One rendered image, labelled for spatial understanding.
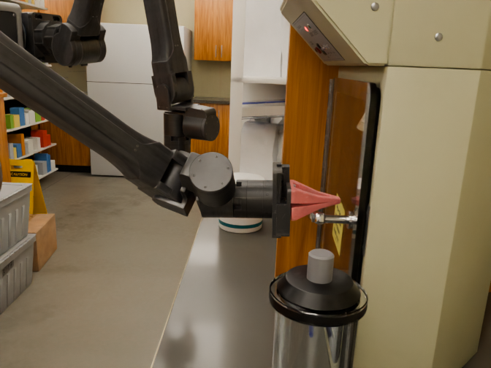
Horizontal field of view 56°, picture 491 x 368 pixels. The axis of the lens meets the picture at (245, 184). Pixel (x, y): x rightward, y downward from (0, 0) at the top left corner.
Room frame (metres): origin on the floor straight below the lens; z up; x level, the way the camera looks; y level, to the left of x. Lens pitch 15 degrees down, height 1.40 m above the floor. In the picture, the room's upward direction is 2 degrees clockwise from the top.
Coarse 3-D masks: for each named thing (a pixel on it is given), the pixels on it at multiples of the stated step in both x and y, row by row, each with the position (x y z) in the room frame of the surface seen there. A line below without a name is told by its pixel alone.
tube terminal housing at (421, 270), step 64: (448, 0) 0.56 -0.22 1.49; (384, 64) 0.57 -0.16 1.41; (448, 64) 0.56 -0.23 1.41; (384, 128) 0.56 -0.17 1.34; (448, 128) 0.56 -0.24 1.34; (384, 192) 0.56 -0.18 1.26; (448, 192) 0.56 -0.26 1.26; (384, 256) 0.56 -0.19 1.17; (448, 256) 0.56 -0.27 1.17; (384, 320) 0.56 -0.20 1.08; (448, 320) 0.58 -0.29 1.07
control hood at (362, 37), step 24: (288, 0) 0.70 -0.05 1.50; (312, 0) 0.56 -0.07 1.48; (336, 0) 0.56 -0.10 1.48; (360, 0) 0.56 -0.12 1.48; (384, 0) 0.56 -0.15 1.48; (336, 24) 0.56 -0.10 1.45; (360, 24) 0.56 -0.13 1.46; (384, 24) 0.56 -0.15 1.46; (312, 48) 0.86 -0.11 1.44; (336, 48) 0.65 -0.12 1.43; (360, 48) 0.56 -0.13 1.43; (384, 48) 0.56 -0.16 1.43
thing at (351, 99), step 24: (336, 96) 0.81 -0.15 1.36; (360, 96) 0.62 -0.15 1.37; (336, 120) 0.79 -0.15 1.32; (360, 120) 0.61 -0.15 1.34; (336, 144) 0.77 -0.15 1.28; (360, 144) 0.59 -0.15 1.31; (336, 168) 0.75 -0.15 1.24; (360, 168) 0.58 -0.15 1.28; (336, 192) 0.73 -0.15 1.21; (360, 192) 0.57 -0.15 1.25; (360, 216) 0.57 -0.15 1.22; (360, 240) 0.57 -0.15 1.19; (336, 264) 0.67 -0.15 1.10
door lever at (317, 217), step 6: (318, 210) 0.66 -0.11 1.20; (348, 210) 0.62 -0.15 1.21; (312, 216) 0.61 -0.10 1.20; (318, 216) 0.61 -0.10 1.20; (324, 216) 0.61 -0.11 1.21; (330, 216) 0.61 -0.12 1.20; (336, 216) 0.61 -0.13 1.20; (342, 216) 0.61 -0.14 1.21; (348, 216) 0.61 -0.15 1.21; (318, 222) 0.60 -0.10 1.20; (324, 222) 0.60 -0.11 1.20; (330, 222) 0.61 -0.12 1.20; (336, 222) 0.61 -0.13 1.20; (342, 222) 0.61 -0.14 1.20; (348, 222) 0.61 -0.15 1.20; (348, 228) 0.61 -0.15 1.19
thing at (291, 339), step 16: (272, 288) 0.46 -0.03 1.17; (272, 304) 0.45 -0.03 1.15; (288, 304) 0.43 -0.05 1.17; (288, 320) 0.43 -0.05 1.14; (288, 336) 0.43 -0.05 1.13; (304, 336) 0.42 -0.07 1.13; (320, 336) 0.42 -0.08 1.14; (336, 336) 0.42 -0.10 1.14; (352, 336) 0.44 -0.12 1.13; (288, 352) 0.43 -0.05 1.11; (304, 352) 0.42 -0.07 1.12; (320, 352) 0.42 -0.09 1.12; (336, 352) 0.42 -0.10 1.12; (352, 352) 0.44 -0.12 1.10
